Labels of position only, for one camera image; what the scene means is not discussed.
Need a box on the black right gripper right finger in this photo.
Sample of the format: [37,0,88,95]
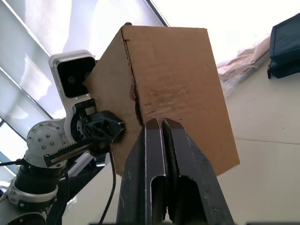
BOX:
[163,118,235,225]

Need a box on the small brown cardboard box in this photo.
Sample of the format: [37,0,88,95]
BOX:
[83,25,241,179]

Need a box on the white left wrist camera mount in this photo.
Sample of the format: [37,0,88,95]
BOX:
[48,49,97,144]

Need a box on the dark blue padded bag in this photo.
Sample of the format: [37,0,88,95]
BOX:
[267,13,300,79]

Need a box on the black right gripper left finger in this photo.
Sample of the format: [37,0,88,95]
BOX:
[116,119,168,225]

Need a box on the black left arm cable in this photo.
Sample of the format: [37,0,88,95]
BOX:
[98,145,117,223]

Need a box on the crumpled white cloth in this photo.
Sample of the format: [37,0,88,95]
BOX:
[217,32,274,94]

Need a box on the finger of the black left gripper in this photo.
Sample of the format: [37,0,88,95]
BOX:
[82,110,127,144]

